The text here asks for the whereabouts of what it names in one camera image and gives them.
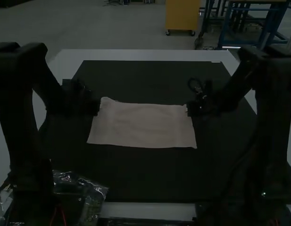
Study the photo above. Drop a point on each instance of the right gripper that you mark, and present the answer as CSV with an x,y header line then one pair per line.
x,y
203,106

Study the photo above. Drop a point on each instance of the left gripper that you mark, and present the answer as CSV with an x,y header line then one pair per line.
x,y
91,104

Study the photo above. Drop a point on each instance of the pale towel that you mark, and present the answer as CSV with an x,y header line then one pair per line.
x,y
143,124

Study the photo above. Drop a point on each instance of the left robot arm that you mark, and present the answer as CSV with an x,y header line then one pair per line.
x,y
20,106

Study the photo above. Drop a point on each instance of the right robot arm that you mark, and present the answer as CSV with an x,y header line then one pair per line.
x,y
270,106

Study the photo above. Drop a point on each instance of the black mat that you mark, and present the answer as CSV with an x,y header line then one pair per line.
x,y
147,169

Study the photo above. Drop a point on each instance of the yellow cabinet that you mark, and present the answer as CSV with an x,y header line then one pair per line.
x,y
181,14

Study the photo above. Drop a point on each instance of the blue metal rack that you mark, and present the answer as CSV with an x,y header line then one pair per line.
x,y
251,23

